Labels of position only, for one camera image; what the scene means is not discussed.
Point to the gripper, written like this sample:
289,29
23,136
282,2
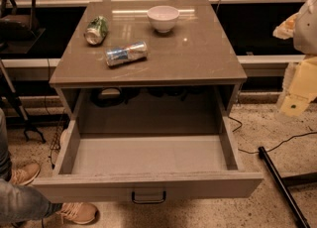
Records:
306,30

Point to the tan shoe near drawer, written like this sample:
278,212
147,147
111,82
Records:
78,212

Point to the black drawer handle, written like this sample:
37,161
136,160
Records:
148,199

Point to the dark bag on shelf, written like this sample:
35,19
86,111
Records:
18,33

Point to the open grey top drawer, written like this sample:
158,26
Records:
183,146

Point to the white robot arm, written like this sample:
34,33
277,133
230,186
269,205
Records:
302,28

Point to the green soda can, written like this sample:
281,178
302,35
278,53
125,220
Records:
96,31

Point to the tan shoe at left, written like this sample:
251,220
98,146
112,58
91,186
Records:
25,175

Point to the black metal stand leg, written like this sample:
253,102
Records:
285,183

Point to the white ceramic bowl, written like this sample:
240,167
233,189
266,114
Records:
163,18

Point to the blue silver redbull can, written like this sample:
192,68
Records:
126,54

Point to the blue jeans leg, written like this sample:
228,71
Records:
19,203

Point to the black tripod stand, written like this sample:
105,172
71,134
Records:
15,102

